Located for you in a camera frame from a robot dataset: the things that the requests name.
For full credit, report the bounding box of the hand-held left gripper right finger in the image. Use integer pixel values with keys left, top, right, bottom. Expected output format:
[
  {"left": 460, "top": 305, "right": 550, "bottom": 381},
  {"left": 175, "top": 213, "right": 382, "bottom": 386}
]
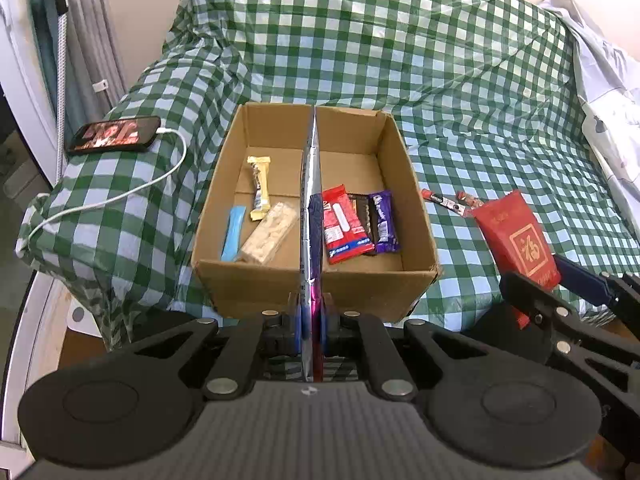
[{"left": 322, "top": 292, "right": 502, "bottom": 402}]

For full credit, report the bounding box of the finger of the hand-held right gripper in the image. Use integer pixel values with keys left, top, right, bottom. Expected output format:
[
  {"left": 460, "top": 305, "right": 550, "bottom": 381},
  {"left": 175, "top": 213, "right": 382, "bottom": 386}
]
[
  {"left": 500, "top": 271, "right": 640, "bottom": 387},
  {"left": 554, "top": 254, "right": 640, "bottom": 332}
]

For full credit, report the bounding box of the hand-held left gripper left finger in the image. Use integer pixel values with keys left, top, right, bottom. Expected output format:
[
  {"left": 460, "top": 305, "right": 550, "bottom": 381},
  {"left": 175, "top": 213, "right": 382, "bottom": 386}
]
[{"left": 129, "top": 292, "right": 305, "bottom": 402}]

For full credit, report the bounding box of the brown cardboard box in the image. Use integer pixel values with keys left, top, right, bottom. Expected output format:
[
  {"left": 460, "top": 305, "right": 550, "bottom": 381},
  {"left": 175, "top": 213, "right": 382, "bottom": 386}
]
[{"left": 191, "top": 101, "right": 442, "bottom": 324}]

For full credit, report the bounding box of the long purple snack bar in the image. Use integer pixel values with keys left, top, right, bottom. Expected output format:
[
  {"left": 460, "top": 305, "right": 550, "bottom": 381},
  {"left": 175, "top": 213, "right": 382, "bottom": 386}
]
[{"left": 298, "top": 105, "right": 327, "bottom": 384}]

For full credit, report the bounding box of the red packet with gold print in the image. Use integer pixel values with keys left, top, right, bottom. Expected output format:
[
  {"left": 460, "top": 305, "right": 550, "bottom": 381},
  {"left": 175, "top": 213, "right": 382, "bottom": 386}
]
[{"left": 471, "top": 190, "right": 564, "bottom": 331}]

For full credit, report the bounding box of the clear nut bar packet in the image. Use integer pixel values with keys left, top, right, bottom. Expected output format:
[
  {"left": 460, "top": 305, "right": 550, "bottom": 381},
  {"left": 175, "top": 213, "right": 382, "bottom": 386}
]
[{"left": 235, "top": 201, "right": 302, "bottom": 266}]

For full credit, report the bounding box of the red snack bar white label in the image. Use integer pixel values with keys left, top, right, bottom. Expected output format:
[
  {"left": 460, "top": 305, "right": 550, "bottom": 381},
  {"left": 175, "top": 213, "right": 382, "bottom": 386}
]
[{"left": 321, "top": 185, "right": 376, "bottom": 266}]

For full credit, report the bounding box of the light blue snack bar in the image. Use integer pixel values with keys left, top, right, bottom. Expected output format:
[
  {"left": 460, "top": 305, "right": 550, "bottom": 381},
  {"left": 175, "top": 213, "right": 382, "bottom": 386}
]
[{"left": 221, "top": 206, "right": 247, "bottom": 263}]

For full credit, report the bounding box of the purple chocolate packet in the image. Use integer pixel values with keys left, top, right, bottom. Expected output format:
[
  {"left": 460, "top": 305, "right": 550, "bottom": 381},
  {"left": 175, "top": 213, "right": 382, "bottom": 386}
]
[{"left": 368, "top": 191, "right": 401, "bottom": 255}]

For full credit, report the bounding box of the dark chocolate packet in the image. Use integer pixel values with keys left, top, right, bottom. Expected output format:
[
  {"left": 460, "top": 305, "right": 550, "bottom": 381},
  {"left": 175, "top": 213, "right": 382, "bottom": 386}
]
[{"left": 347, "top": 192, "right": 378, "bottom": 257}]

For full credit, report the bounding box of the yellow snack bar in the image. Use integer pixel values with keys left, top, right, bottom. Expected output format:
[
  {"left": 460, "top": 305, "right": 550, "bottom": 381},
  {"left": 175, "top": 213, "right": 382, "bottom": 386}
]
[{"left": 246, "top": 155, "right": 274, "bottom": 222}]

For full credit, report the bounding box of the small red candy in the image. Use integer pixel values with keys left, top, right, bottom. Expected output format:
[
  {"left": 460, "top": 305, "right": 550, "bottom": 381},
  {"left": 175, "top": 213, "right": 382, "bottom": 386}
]
[{"left": 456, "top": 191, "right": 485, "bottom": 217}]

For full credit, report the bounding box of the red black white snack bar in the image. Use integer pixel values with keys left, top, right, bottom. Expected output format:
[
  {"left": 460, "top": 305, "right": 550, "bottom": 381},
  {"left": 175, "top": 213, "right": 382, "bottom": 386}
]
[{"left": 421, "top": 188, "right": 466, "bottom": 214}]

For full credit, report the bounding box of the white printed cloth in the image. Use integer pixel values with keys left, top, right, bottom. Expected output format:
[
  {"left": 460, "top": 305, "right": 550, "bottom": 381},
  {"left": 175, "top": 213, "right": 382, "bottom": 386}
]
[{"left": 539, "top": 0, "right": 640, "bottom": 222}]

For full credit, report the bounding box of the black smartphone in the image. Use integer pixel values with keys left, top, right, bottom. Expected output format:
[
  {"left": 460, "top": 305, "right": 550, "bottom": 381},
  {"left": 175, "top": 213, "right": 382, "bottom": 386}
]
[{"left": 65, "top": 115, "right": 164, "bottom": 156}]

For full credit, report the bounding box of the green checked cloth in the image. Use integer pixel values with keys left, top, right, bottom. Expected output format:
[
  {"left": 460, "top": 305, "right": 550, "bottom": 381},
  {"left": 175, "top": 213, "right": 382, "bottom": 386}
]
[{"left": 15, "top": 0, "right": 640, "bottom": 357}]

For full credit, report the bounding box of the grey curtain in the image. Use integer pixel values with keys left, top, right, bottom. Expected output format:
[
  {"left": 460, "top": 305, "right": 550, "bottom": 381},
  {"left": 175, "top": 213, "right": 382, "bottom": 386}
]
[{"left": 64, "top": 0, "right": 129, "bottom": 112}]

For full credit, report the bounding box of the white charging cable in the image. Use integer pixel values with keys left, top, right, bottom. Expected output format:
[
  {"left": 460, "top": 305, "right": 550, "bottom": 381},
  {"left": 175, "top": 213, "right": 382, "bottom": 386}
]
[{"left": 15, "top": 127, "right": 189, "bottom": 257}]

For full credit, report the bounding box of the white braided rope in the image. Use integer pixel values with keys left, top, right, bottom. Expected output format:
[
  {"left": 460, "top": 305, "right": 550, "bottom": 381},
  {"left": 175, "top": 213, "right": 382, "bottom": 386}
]
[{"left": 54, "top": 10, "right": 69, "bottom": 182}]

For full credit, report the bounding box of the white window frame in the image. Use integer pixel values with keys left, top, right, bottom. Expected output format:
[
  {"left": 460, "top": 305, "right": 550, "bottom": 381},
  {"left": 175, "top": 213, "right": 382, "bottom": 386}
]
[{"left": 0, "top": 0, "right": 62, "bottom": 188}]

